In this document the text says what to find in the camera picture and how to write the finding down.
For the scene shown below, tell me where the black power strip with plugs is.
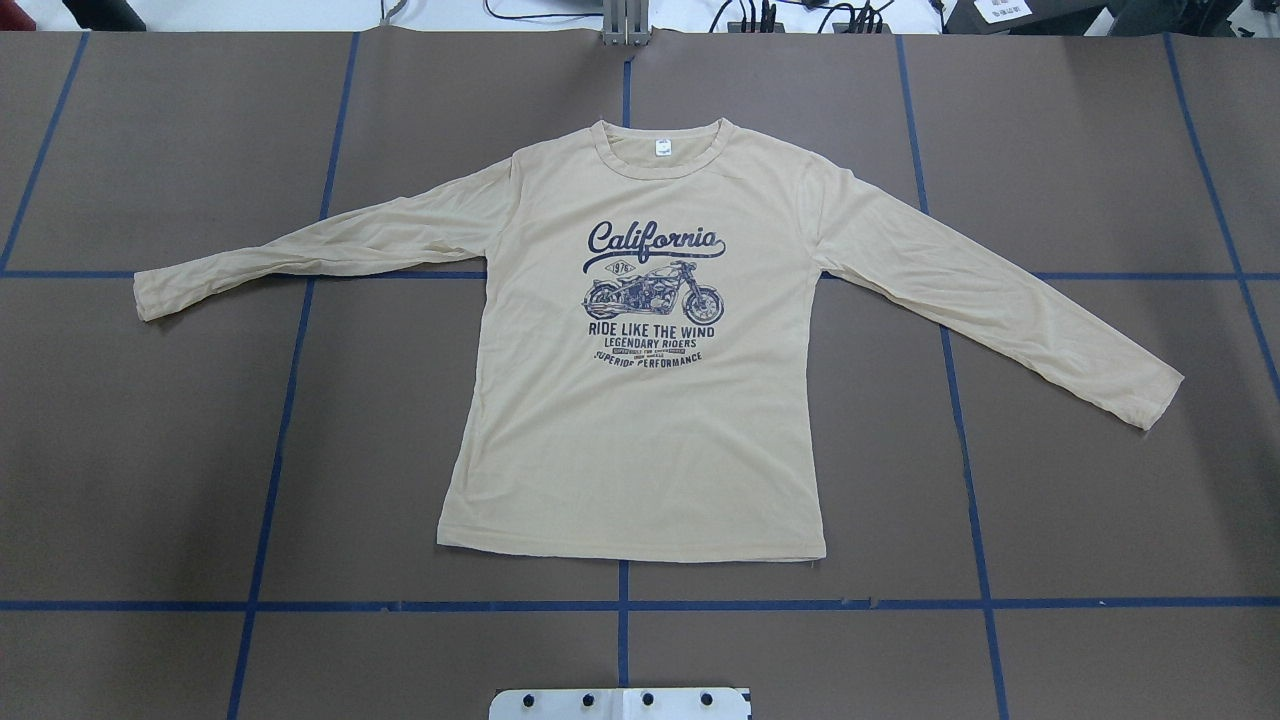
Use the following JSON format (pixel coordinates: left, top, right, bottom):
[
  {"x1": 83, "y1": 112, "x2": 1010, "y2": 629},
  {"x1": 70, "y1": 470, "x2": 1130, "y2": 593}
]
[{"x1": 708, "y1": 1, "x2": 895, "y2": 35}]

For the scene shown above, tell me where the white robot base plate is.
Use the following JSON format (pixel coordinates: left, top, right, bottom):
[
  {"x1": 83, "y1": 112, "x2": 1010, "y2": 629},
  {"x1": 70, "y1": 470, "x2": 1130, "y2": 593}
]
[{"x1": 488, "y1": 687, "x2": 753, "y2": 719}]

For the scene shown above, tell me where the black box with white label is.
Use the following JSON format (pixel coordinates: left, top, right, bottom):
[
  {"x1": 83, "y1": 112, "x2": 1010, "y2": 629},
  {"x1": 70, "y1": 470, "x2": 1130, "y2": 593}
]
[{"x1": 943, "y1": 1, "x2": 1240, "y2": 37}]

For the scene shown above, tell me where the grey aluminium frame post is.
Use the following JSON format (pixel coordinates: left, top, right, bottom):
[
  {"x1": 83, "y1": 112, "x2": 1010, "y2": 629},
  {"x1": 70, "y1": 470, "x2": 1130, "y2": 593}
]
[{"x1": 602, "y1": 0, "x2": 652, "y2": 47}]

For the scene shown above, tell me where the beige long-sleeve printed shirt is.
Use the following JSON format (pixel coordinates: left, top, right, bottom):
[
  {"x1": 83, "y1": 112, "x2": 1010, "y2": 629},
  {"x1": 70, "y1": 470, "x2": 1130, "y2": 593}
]
[{"x1": 133, "y1": 119, "x2": 1183, "y2": 562}]

